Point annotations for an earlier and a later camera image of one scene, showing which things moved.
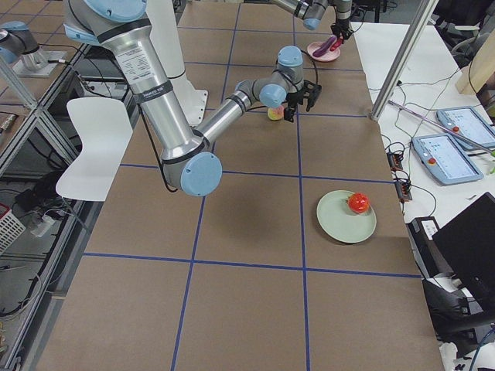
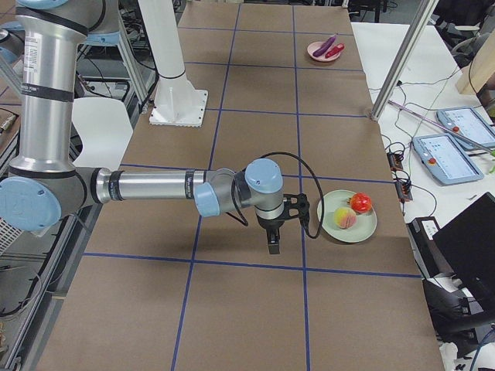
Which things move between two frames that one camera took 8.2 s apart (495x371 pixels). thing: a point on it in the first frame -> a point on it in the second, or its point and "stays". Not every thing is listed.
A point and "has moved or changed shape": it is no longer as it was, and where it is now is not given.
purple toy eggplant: (324, 45) stays
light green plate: (339, 222) stays
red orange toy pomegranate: (358, 202) stays
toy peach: (275, 114) -> (345, 218)
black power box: (431, 262) stays
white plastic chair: (105, 128) stays
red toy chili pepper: (336, 44) has moved or changed shape
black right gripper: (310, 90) -> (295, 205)
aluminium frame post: (418, 26) stays
